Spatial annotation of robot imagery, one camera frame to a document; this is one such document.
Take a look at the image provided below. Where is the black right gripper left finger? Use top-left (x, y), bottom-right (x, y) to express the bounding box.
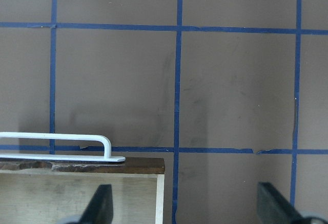
top-left (60, 185), bottom-right (114, 224)

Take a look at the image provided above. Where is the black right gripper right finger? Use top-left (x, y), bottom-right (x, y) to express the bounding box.
top-left (257, 182), bottom-right (327, 224)

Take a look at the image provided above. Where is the wooden drawer with white handle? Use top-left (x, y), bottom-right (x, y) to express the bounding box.
top-left (1, 132), bottom-right (165, 223)

